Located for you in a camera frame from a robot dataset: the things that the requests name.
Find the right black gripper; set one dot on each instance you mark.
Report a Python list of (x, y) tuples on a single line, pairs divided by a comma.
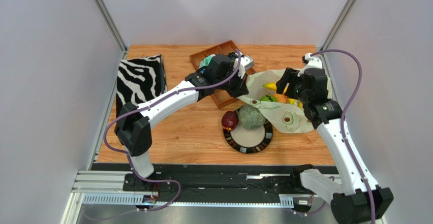
[(288, 83)]

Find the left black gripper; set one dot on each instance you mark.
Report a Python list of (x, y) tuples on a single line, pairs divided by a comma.
[(241, 89)]

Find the orange fruit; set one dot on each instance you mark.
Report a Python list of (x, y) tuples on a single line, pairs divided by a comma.
[(280, 98)]

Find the yellow banana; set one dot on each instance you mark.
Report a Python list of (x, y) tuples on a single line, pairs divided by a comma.
[(273, 87)]

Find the small green watermelon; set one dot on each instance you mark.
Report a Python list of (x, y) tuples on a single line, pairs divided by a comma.
[(268, 98)]

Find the pale green plastic bag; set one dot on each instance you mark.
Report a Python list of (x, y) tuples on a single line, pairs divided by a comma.
[(286, 118)]

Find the green cantaloupe melon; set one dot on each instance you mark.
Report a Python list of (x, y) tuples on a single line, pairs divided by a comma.
[(250, 117)]

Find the dark red apple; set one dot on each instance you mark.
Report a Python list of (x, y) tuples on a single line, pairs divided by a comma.
[(229, 121)]

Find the yellow mango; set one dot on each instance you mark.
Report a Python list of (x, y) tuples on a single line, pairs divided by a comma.
[(292, 101)]

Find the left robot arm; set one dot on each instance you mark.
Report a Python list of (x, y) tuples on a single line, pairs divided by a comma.
[(135, 123)]

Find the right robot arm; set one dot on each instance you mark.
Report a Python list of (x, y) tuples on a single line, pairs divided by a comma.
[(359, 197)]

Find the brown wooden divider tray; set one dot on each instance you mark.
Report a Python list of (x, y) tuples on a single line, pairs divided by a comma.
[(220, 97)]

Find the dark blue patterned sock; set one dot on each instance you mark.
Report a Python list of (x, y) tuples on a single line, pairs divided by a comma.
[(233, 56)]

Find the teal white socks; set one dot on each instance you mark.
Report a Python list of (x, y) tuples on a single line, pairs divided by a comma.
[(206, 61)]

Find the black fruit plate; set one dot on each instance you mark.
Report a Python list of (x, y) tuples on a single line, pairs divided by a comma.
[(249, 141)]

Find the zebra pattern cloth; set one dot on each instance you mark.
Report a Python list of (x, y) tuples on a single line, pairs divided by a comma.
[(139, 80)]

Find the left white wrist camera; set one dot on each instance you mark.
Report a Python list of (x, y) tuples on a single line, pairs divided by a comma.
[(242, 63)]

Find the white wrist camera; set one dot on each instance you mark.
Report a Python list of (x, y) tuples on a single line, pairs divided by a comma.
[(242, 63), (311, 62)]

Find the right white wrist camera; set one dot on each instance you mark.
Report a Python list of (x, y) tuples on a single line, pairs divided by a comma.
[(311, 62)]

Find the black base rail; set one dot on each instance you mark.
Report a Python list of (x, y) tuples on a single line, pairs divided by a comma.
[(196, 185)]

